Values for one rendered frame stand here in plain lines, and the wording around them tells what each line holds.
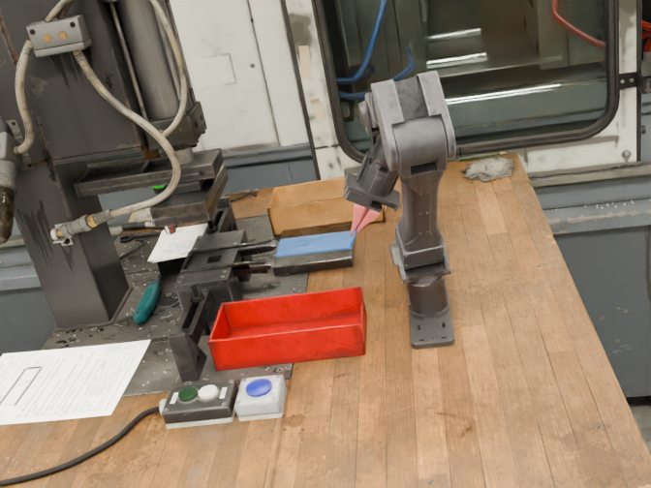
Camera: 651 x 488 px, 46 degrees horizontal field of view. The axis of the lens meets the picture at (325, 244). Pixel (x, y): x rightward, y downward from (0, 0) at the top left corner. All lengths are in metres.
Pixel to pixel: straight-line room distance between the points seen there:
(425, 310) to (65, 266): 0.67
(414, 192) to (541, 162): 0.90
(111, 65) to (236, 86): 0.73
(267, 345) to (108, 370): 0.30
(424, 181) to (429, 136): 0.08
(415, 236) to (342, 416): 0.30
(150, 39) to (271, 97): 0.72
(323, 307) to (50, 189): 0.52
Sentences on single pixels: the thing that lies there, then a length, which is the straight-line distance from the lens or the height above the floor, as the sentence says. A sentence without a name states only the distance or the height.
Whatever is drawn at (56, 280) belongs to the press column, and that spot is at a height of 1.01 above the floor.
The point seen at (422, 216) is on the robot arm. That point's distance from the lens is 1.16.
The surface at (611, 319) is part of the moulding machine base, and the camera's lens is 2.25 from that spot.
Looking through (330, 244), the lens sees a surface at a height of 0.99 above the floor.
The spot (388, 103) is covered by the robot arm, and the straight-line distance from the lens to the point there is 1.06.
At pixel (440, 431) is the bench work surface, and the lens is 1.09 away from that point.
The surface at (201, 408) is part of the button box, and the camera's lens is 1.18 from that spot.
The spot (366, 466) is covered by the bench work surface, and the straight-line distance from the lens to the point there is 1.05.
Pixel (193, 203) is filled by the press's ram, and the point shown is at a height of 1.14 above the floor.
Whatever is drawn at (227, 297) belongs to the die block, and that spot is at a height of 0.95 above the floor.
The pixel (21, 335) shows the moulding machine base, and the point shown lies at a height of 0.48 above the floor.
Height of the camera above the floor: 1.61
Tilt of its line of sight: 26 degrees down
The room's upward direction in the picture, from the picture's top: 12 degrees counter-clockwise
